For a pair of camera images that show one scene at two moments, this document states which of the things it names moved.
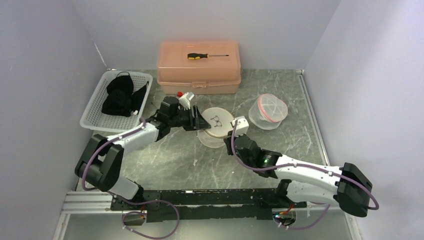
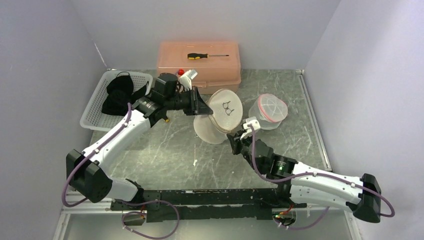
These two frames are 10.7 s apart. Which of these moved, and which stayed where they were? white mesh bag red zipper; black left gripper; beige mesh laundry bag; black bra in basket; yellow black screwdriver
Moved: black left gripper; beige mesh laundry bag
Stayed: white mesh bag red zipper; black bra in basket; yellow black screwdriver
